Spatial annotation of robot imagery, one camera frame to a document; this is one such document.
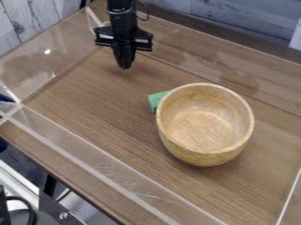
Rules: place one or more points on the black metal table leg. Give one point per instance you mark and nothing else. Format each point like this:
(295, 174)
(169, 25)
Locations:
(50, 186)

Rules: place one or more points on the green rectangular block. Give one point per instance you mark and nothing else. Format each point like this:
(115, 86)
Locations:
(154, 99)

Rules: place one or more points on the brown wooden bowl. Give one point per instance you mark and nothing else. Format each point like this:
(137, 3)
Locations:
(205, 124)

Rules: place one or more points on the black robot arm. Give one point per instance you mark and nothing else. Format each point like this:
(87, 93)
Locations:
(121, 4)

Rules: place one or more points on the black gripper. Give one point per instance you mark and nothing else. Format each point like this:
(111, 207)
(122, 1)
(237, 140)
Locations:
(138, 41)

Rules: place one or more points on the blue object at edge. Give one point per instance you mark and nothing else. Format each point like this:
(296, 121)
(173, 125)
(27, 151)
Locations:
(4, 98)

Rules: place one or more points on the clear acrylic corner bracket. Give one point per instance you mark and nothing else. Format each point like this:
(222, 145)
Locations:
(91, 19)

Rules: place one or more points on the clear acrylic tray wall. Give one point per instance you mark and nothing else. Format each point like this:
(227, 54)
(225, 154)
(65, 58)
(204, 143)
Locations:
(81, 120)

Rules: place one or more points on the metal bracket with screw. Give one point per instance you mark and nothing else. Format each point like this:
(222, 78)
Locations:
(53, 214)

